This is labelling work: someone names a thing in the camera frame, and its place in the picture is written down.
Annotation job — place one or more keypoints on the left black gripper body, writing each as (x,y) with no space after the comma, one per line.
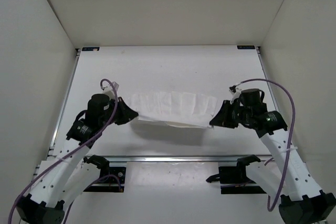
(107,114)

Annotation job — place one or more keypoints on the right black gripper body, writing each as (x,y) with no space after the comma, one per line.
(241,113)

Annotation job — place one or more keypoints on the white pleated skirt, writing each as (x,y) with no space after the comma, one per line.
(176,109)

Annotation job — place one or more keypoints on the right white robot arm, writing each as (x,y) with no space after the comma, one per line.
(298,196)

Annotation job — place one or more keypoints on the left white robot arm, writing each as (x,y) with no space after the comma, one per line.
(72,172)

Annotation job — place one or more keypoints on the left blue corner label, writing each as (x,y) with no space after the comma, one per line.
(90,49)

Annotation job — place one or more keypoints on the blue corner label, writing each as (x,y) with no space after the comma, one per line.
(245,47)
(90,49)

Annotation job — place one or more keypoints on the right blue corner label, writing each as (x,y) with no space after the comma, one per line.
(245,47)

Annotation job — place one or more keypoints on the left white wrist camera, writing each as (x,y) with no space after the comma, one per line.
(109,88)

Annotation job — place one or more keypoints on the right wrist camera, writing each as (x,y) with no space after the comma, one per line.
(235,91)

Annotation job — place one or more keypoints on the aluminium front rail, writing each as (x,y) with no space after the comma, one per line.
(174,159)

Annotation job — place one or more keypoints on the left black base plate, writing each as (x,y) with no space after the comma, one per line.
(111,181)

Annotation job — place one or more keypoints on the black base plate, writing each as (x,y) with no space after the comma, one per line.
(232,182)
(111,181)

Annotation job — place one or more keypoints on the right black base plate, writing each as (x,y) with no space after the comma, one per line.
(232,182)

